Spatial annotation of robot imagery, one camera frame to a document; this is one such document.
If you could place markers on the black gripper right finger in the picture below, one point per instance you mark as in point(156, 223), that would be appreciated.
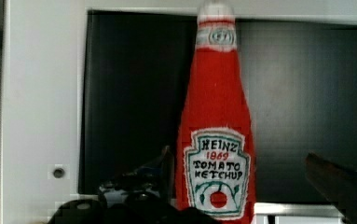
point(336, 183)

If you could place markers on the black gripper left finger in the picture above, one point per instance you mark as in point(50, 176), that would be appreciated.
point(142, 196)

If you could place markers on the red plush ketchup bottle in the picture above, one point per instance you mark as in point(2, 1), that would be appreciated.
point(215, 147)

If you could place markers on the black toaster oven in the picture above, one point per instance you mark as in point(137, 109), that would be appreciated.
point(300, 80)

